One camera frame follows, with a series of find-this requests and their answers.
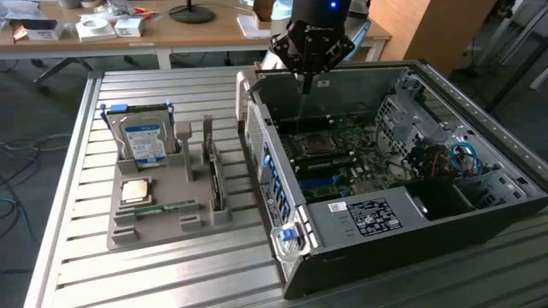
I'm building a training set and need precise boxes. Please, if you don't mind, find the small white box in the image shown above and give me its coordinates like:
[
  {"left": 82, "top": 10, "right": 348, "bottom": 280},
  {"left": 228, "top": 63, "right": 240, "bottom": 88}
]
[{"left": 113, "top": 17, "right": 145, "bottom": 38}]

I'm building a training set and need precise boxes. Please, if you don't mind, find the hard disk in blue caddy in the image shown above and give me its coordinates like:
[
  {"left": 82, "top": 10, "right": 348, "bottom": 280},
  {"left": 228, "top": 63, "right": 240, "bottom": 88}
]
[{"left": 98, "top": 98, "right": 178, "bottom": 168}]

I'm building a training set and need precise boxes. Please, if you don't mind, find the white booklet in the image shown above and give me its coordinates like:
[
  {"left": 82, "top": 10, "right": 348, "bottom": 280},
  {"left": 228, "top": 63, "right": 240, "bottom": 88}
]
[{"left": 236, "top": 14, "right": 273, "bottom": 39}]

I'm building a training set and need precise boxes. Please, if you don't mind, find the blue floor cable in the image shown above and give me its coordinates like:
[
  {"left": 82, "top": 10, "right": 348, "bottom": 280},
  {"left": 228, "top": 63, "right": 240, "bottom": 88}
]
[{"left": 0, "top": 146, "right": 40, "bottom": 254}]

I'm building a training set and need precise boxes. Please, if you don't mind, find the wooden desk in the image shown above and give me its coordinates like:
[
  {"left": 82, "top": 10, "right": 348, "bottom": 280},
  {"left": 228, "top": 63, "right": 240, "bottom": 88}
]
[{"left": 0, "top": 0, "right": 393, "bottom": 70}]

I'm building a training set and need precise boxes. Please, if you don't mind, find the white floor cable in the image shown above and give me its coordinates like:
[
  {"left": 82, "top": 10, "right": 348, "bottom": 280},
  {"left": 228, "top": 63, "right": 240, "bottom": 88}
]
[{"left": 0, "top": 132, "right": 72, "bottom": 152}]

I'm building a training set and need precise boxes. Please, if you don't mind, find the brown cardboard box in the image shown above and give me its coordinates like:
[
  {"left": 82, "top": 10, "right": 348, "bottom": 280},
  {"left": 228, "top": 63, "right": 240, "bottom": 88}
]
[{"left": 252, "top": 0, "right": 276, "bottom": 23}]

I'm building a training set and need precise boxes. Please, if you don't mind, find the metal disk bay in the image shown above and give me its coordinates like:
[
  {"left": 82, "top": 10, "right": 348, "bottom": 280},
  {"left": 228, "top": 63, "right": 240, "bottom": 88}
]
[{"left": 453, "top": 169, "right": 528, "bottom": 211}]

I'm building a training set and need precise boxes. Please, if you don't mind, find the black round lamp base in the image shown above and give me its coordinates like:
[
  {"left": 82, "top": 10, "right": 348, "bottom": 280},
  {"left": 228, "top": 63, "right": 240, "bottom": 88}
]
[{"left": 168, "top": 0, "right": 214, "bottom": 24}]

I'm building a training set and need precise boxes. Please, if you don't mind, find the blue data wire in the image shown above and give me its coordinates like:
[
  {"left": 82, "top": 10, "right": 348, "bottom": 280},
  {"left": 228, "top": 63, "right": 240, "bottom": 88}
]
[{"left": 450, "top": 142, "right": 482, "bottom": 177}]

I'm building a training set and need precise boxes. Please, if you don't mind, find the green motherboard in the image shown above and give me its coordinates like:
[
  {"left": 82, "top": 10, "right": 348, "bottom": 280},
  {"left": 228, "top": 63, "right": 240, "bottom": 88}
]
[{"left": 280, "top": 118, "right": 412, "bottom": 205}]

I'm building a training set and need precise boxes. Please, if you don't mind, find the white box with black lid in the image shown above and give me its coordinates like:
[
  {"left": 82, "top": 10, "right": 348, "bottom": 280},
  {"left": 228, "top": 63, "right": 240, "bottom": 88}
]
[{"left": 18, "top": 19, "right": 65, "bottom": 41}]

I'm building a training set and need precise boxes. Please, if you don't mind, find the green graphics card black fan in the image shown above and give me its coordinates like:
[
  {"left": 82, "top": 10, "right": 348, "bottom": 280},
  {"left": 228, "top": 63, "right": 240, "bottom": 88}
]
[{"left": 201, "top": 114, "right": 228, "bottom": 213}]

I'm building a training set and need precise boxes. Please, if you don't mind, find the CPU chip with metal lid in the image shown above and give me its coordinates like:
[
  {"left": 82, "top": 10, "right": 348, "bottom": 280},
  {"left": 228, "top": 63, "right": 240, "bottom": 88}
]
[{"left": 121, "top": 179, "right": 152, "bottom": 203}]

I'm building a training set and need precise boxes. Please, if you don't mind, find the white box with tape roll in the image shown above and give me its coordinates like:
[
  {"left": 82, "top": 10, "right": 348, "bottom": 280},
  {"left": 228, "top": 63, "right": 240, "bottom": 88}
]
[{"left": 76, "top": 17, "right": 117, "bottom": 43}]

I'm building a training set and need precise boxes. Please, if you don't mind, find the grey printed parts rack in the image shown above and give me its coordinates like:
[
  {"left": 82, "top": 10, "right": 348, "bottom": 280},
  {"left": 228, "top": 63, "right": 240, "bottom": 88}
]
[{"left": 105, "top": 121, "right": 236, "bottom": 251}]

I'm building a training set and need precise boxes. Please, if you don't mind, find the green loose RAM stick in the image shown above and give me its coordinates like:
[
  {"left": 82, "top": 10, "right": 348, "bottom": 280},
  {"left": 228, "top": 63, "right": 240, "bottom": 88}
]
[{"left": 117, "top": 200, "right": 197, "bottom": 215}]

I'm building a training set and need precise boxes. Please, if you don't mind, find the metal CPU socket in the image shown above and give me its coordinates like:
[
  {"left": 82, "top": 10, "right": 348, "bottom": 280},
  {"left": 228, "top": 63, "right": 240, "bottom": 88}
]
[{"left": 294, "top": 133, "right": 333, "bottom": 158}]

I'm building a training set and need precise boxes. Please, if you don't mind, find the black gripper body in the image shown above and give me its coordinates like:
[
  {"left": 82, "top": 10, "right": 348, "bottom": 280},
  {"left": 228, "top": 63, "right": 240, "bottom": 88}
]
[{"left": 285, "top": 0, "right": 349, "bottom": 73}]

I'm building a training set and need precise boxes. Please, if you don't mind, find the black open PC case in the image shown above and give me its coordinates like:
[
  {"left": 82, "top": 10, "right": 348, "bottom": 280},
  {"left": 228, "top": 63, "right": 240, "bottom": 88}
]
[{"left": 233, "top": 59, "right": 548, "bottom": 301}]

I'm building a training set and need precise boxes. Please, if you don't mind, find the grey power supply unit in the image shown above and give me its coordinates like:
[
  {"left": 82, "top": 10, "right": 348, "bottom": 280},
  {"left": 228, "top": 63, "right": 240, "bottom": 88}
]
[{"left": 305, "top": 187, "right": 429, "bottom": 248}]

